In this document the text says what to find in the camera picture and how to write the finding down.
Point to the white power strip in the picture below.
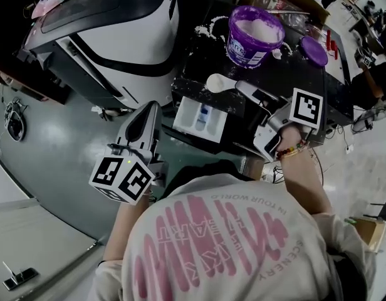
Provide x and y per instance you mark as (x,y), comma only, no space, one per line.
(348,149)

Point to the white and black robot machine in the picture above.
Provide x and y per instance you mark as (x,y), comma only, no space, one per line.
(117,36)

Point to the thin metal rod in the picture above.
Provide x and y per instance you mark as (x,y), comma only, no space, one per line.
(287,12)

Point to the white detergent drawer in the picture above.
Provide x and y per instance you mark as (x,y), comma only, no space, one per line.
(186,118)

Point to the person's black trousers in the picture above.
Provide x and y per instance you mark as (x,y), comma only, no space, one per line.
(205,169)

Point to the white door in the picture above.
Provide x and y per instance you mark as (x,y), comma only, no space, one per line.
(39,246)

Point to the small cardboard box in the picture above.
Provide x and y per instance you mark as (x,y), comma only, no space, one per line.
(368,230)

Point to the person's left forearm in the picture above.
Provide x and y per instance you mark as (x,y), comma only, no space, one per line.
(124,230)

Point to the white powder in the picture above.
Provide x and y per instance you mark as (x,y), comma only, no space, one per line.
(208,28)

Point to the purple tub lid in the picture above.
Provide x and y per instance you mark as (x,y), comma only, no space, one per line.
(313,51)

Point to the white plastic spoon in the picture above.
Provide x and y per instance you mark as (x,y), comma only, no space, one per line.
(218,82)

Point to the black table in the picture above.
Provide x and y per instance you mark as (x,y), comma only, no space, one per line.
(343,64)

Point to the person's right forearm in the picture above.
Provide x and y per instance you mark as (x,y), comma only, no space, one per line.
(302,180)

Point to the black washing machine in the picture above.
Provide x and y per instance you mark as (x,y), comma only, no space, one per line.
(293,77)

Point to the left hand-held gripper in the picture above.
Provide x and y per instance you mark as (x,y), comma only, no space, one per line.
(117,174)

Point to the white crumpled tissue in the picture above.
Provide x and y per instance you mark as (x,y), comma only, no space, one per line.
(277,54)

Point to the purple detergent powder tub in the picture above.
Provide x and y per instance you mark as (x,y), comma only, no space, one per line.
(243,49)

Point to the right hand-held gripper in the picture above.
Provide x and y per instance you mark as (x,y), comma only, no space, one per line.
(305,108)

